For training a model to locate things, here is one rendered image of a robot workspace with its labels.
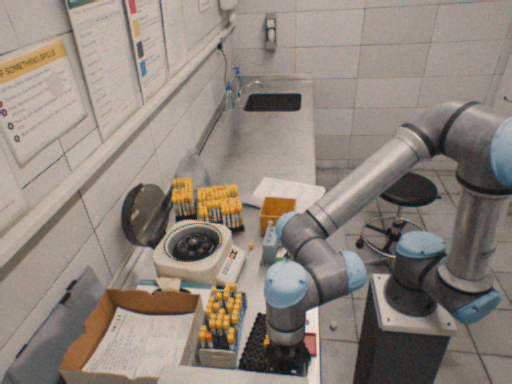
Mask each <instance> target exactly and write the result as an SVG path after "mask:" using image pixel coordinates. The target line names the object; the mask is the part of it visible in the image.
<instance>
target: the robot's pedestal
mask: <svg viewBox="0 0 512 384"><path fill-rule="evenodd" d="M450 339H451V336H446V335H433V334H420V333H405V332H394V331H384V330H382V326H381V322H380V318H379V314H378V305H377V301H376V297H375V293H374V284H373V281H372V277H370V281H369V285H368V290H367V299H366V303H365V307H364V316H363V320H362V330H361V334H360V338H359V348H358V351H357V356H356V365H355V369H354V379H353V383H352V384H433V383H434V380H435V379H436V375H437V372H438V371H439V367H440V364H441V363H442V359H443V357H444V355H445V350H446V349H447V347H448V343H449V341H450Z"/></svg>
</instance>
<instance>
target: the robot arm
mask: <svg viewBox="0 0 512 384"><path fill-rule="evenodd" d="M440 154H443V155H445V156H446V157H449V158H450V159H452V160H453V161H456V162H457V168H456V180H457V182H458V183H459V185H461V186H462V188H461V192H460V195H459V203H458V207H457V210H456V217H455V221H454V225H453V229H452V237H451V240H450V243H449V251H448V254H447V253H446V251H445V250H446V246H445V241H444V240H442V238H441V237H440V236H437V235H435V234H434V233H428V232H421V231H414V232H408V233H406V234H404V235H403V236H402V237H401V238H400V240H399V243H398V245H397V246H396V258H395V261H394V265H393V272H392V273H391V274H390V276H389V277H388V278H387V280H386V281H385V283H384V289H383V295H384V300H385V301H386V302H387V303H388V305H389V306H390V307H391V308H393V309H394V310H395V311H398V312H399V313H401V314H402V315H407V316H410V317H423V316H428V315H430V313H433V312H434V310H435V308H436V306H437V303H438V304H440V305H441V307H443V308H444V309H445V311H447V312H449V314H450V316H453V318H456V319H457V321H458V322H461V323H462V324H465V325H469V324H472V323H475V322H477V321H478V320H480V319H482V318H483V317H485V316H486V315H488V314H489V313H490V312H491V311H492V310H494V309H495V307H496V306H497V305H498V304H499V302H500V301H501V300H502V297H503V296H502V294H501V293H499V292H498V290H497V289H496V290H495V289H494V287H493V285H494V275H493V271H492V269H491V268H490V265H491V263H492V258H493V255H494V253H495V251H496V250H495V248H496V246H497V243H498V241H499V235H500V233H501V231H502V228H503V223H504V221H505V218H506V215H507V211H508V207H509V205H510V203H511V197H512V113H511V112H509V111H504V110H501V109H499V108H494V107H492V106H489V105H484V104H481V103H480V102H476V101H473V100H470V99H469V100H451V101H446V102H443V103H440V104H438V105H434V106H432V107H430V108H426V109H425V110H423V111H421V112H419V113H418V114H416V115H414V116H412V117H411V118H410V119H407V121H406V122H403V124H402V125H401V126H399V127H398V128H397V129H396V130H395V136H394V137H393V139H390V140H389V142H387V143H386V144H385V145H383V147H381V148H380V149H379V150H378V151H376V152H375V153H374V154H373V155H371V156H370V157H369V159H366V161H365V162H363V163H362V164H361V165H359V166H358V167H357V168H356V169H355V170H353V171H352V172H351V173H350V174H349V175H347V176H346V178H343V180H342V181H340V182H339V183H338V184H336V185H335V186H334V187H333V188H332V189H330V190H329V191H328V192H327V193H326V194H324V196H323V197H320V199H319V200H317V201H316V202H315V203H314V204H313V205H311V206H310V207H309V208H308V209H306V210H305V212H302V213H301V214H300V213H298V212H289V213H285V214H284V215H282V216H281V217H280V218H279V219H278V221H277V222H276V225H275V233H276V237H277V238H278V239H279V241H280V242H281V244H282V246H283V247H284V248H285V249H286V250H287V251H288V252H289V254H290V255H291V256H292V258H293V259H294V260H295V262H296V263H295V262H292V261H289V262H284V261H281V262H278V263H275V264H273V266H270V268H269V269H268V270H267V272H266V275H265V280H264V298H265V305H266V327H267V335H268V339H269V344H267V345H266V348H265V349H264V356H263V359H264V362H265V363H266V364H267V367H266V370H267V373H272V374H281V375H289V376H297V377H306V378H307V375H308V368H309V367H310V364H311V354H310V352H309V350H308V347H306V343H305V342H303V340H304V337H305V332H306V325H309V319H306V312H308V311H309V310H311V309H315V308H317V307H318V306H322V305H324V304H325V303H327V302H328V303H329V302H331V301H332V300H335V299H338V298H340V297H341V296H348V295H349V294H350V293H352V292H354V291H355V290H358V289H360V288H361V287H364V284H365V283H366V280H367V271H366V268H365V266H364V264H363V261H362V260H361V259H360V257H359V256H358V255H357V254H356V253H355V252H353V251H340V252H339V253H337V252H336V251H334V249H333V248H332V247H330V244H328V243H327V241H325V240H326V239H327V238H328V237H330V235H332V234H333V233H334V232H336V231H337V230H338V229H339V228H340V227H341V226H343V225H344V224H345V223H346V222H348V221H349V219H352V218H353V216H355V215H356V214H357V213H359V211H361V210H362V209H363V208H364V207H366V206H367V205H368V204H369V203H371V202H372V200H375V199H376V197H378V196H379V195H380V194H382V192H384V191H385V190H386V189H387V188H389V187H390V186H391V185H392V184H394V183H395V182H396V181H398V180H399V178H401V177H403V175H404V174H406V173H407V172H408V171H409V170H411V169H412V168H413V167H414V166H416V164H418V163H419V162H423V163H426V162H427V161H430V159H431V158H434V156H437V155H440Z"/></svg>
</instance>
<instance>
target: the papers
mask: <svg viewBox="0 0 512 384"><path fill-rule="evenodd" d="M324 192H325V189H324V187H319V186H314V185H310V184H301V183H297V182H292V181H283V180H279V179H274V178H264V179H263V181H261V184H259V186H258V187H257V189H256V190H255V191H254V194H255V195H258V196H260V197H284V198H295V199H297V206H296V212H298V213H300V214H301V213H302V212H305V210H306V209H308V208H309V207H310V206H311V205H313V204H314V203H315V202H316V201H317V200H319V199H320V197H323V195H324Z"/></svg>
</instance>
